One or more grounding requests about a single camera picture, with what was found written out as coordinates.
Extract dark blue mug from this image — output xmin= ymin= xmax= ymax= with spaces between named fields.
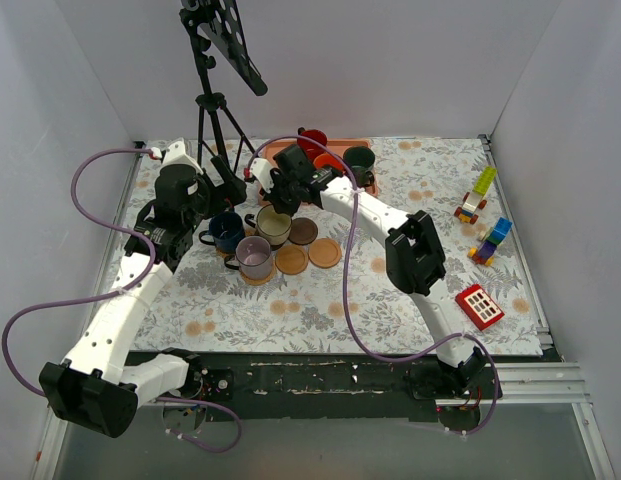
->
xmin=199 ymin=211 xmax=245 ymax=254

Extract cream enamel mug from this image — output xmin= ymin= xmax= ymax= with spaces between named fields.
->
xmin=244 ymin=205 xmax=292 ymax=248

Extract dark wooden coaster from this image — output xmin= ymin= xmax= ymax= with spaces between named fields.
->
xmin=288 ymin=217 xmax=318 ymax=246

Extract dark green mug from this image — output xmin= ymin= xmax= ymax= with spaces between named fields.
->
xmin=343 ymin=146 xmax=376 ymax=188

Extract grey lilac mug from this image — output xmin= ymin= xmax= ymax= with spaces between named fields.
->
xmin=224 ymin=235 xmax=274 ymax=281

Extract light wooden coaster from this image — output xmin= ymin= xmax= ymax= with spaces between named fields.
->
xmin=275 ymin=244 xmax=309 ymax=275
xmin=308 ymin=238 xmax=342 ymax=269

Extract woven cork coaster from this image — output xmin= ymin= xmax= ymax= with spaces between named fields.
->
xmin=240 ymin=265 xmax=277 ymax=286

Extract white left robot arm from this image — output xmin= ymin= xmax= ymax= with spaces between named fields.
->
xmin=39 ymin=140 xmax=246 ymax=438

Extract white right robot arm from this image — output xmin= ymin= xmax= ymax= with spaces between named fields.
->
xmin=244 ymin=144 xmax=488 ymax=398

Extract red mug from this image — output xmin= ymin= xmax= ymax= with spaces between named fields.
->
xmin=297 ymin=127 xmax=327 ymax=150

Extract orange mug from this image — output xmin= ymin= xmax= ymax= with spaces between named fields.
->
xmin=313 ymin=153 xmax=345 ymax=173

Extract floral table mat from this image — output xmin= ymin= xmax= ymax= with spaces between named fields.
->
xmin=133 ymin=137 xmax=542 ymax=356

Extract black music stand tripod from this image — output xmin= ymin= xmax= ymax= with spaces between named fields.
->
xmin=177 ymin=0 xmax=269 ymax=177

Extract toy brick car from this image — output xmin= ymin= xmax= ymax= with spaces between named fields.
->
xmin=454 ymin=166 xmax=497 ymax=224

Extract blue green toy bricks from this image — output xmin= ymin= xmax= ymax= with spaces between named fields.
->
xmin=467 ymin=217 xmax=512 ymax=267

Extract red toy brick window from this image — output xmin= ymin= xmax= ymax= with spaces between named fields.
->
xmin=455 ymin=284 xmax=505 ymax=331

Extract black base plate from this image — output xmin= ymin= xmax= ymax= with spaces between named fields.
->
xmin=79 ymin=349 xmax=561 ymax=424

